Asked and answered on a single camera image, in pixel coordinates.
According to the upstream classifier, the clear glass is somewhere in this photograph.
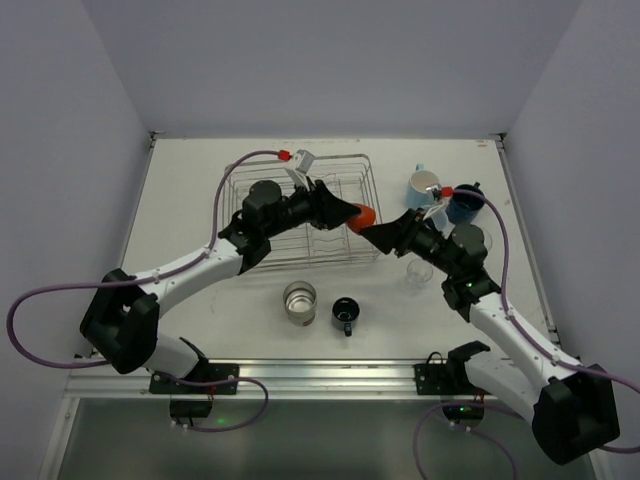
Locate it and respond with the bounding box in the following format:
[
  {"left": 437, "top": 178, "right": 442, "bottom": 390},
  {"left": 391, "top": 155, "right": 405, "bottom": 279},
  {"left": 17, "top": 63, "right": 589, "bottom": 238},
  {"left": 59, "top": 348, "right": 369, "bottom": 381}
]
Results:
[
  {"left": 481, "top": 227, "right": 493, "bottom": 252},
  {"left": 404, "top": 258, "right": 433, "bottom": 295}
]

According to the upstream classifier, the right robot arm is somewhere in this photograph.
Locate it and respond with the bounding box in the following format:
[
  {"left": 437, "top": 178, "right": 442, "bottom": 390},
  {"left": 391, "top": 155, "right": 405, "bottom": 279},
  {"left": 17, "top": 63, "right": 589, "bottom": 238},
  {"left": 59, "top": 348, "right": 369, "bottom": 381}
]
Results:
[{"left": 360, "top": 210, "right": 620, "bottom": 465}]

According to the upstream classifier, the light blue mug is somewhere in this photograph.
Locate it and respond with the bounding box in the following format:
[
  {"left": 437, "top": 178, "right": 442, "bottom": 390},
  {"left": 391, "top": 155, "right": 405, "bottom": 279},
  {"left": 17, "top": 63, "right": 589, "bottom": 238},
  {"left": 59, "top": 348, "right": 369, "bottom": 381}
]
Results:
[{"left": 405, "top": 163, "right": 440, "bottom": 209}]

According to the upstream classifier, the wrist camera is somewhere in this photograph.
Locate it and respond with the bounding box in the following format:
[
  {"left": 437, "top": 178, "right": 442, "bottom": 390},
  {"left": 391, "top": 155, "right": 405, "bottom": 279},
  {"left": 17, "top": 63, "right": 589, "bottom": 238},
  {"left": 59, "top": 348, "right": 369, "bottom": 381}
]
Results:
[
  {"left": 421, "top": 184, "right": 454, "bottom": 219},
  {"left": 285, "top": 150, "right": 316, "bottom": 188}
]

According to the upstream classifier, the beige brown cup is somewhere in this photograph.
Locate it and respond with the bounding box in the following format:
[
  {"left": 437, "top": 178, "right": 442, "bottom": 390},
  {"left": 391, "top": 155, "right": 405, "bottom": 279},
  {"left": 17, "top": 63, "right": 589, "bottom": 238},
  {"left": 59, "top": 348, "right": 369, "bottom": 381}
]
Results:
[{"left": 283, "top": 281, "right": 317, "bottom": 327}]

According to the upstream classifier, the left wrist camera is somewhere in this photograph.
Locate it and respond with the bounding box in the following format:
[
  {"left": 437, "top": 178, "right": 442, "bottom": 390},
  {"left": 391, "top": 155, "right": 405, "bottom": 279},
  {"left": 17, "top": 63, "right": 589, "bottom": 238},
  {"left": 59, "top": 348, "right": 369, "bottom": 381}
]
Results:
[{"left": 285, "top": 150, "right": 316, "bottom": 188}]

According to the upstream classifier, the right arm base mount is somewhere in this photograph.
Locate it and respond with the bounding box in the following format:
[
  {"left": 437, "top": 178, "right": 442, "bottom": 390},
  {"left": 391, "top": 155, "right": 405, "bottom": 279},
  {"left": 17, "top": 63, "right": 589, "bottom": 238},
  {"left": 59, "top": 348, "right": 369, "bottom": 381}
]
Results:
[{"left": 413, "top": 341, "right": 490, "bottom": 396}]

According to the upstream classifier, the aluminium rail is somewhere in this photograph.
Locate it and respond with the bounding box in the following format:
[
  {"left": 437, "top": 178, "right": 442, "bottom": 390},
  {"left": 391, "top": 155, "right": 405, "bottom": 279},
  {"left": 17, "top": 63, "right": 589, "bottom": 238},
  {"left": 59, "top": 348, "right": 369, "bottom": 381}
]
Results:
[{"left": 67, "top": 355, "right": 481, "bottom": 401}]

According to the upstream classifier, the black control box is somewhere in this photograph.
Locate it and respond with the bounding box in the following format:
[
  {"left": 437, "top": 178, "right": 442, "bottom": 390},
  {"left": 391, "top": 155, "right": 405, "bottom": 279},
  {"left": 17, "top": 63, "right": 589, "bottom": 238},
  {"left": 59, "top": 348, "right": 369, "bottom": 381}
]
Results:
[
  {"left": 441, "top": 401, "right": 484, "bottom": 428},
  {"left": 169, "top": 400, "right": 213, "bottom": 426}
]

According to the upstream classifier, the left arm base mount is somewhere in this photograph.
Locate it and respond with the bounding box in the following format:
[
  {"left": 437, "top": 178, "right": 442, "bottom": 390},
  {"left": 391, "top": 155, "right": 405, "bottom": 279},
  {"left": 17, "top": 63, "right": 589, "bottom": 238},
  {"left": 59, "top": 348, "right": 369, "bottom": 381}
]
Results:
[{"left": 149, "top": 359, "right": 240, "bottom": 396}]

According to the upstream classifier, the large dark blue mug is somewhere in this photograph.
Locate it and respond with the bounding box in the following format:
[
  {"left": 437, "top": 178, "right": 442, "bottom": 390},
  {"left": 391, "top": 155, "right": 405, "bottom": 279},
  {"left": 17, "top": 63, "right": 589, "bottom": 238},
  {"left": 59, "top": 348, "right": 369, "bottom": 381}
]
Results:
[{"left": 445, "top": 182, "right": 485, "bottom": 225}]

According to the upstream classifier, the right black control box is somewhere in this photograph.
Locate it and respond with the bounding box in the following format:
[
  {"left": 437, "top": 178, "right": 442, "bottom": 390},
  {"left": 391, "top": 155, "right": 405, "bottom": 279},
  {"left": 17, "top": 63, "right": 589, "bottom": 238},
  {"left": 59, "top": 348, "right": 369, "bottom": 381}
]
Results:
[{"left": 441, "top": 401, "right": 484, "bottom": 428}]

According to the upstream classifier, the left black control box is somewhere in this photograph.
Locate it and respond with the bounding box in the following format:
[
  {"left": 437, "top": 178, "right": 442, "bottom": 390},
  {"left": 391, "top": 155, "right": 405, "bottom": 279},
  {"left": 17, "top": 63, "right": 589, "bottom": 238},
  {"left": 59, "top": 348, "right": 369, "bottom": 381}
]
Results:
[{"left": 169, "top": 400, "right": 213, "bottom": 426}]

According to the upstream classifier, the wire dish rack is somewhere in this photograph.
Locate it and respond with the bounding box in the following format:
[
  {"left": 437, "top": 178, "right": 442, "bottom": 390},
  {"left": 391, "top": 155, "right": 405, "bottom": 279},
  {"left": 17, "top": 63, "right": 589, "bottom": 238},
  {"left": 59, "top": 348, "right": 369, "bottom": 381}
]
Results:
[{"left": 218, "top": 154, "right": 380, "bottom": 272}]

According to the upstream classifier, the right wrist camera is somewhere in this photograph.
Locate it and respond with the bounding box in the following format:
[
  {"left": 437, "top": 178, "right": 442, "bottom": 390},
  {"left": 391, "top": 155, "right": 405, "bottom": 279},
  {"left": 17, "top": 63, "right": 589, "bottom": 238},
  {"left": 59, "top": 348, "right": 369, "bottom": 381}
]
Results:
[{"left": 421, "top": 184, "right": 454, "bottom": 219}]

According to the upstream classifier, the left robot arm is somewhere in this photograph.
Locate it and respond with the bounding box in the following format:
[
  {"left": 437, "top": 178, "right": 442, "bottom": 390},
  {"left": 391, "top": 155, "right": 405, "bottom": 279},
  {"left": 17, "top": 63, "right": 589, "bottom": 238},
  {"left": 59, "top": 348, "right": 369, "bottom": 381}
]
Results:
[{"left": 80, "top": 180, "right": 361, "bottom": 379}]

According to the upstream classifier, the pale blue small cup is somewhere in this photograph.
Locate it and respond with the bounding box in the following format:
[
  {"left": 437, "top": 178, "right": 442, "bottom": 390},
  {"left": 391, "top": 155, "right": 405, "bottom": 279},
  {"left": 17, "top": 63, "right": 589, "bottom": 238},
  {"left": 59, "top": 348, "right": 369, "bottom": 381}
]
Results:
[{"left": 431, "top": 209, "right": 448, "bottom": 232}]

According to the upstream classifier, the small dark blue cup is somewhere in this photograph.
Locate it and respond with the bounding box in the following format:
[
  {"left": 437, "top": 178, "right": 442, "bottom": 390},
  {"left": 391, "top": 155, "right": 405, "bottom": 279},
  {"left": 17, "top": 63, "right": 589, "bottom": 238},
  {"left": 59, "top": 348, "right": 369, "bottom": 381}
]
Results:
[{"left": 331, "top": 297, "right": 361, "bottom": 338}]

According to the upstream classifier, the orange small cup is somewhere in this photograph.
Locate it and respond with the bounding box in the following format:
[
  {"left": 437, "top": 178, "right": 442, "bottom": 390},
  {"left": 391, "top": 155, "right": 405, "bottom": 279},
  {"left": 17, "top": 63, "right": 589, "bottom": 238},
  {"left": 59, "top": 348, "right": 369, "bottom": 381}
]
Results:
[{"left": 346, "top": 203, "right": 376, "bottom": 234}]

